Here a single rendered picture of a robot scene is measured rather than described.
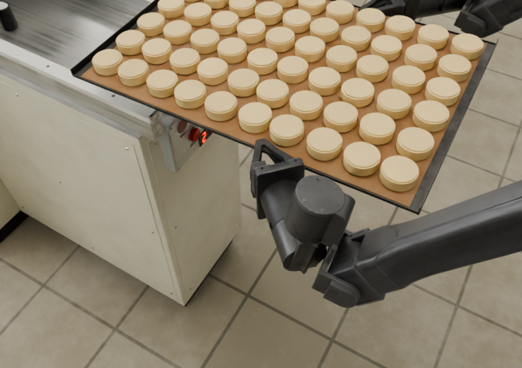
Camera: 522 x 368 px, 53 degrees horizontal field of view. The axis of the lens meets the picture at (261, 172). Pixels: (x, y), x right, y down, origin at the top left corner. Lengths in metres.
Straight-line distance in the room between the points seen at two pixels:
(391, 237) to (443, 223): 0.07
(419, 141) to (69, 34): 0.84
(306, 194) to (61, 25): 0.88
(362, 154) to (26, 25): 0.89
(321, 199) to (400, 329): 1.19
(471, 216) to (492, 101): 1.95
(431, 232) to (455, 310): 1.26
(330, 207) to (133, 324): 1.23
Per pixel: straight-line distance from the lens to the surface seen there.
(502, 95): 2.52
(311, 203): 0.57
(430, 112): 0.80
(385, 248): 0.59
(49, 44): 1.28
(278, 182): 0.68
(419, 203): 0.71
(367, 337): 1.71
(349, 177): 0.72
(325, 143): 0.73
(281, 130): 0.75
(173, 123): 1.03
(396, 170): 0.71
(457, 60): 0.90
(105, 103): 1.02
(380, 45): 0.91
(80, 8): 1.37
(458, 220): 0.55
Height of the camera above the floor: 1.57
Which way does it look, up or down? 52 degrees down
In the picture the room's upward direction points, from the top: straight up
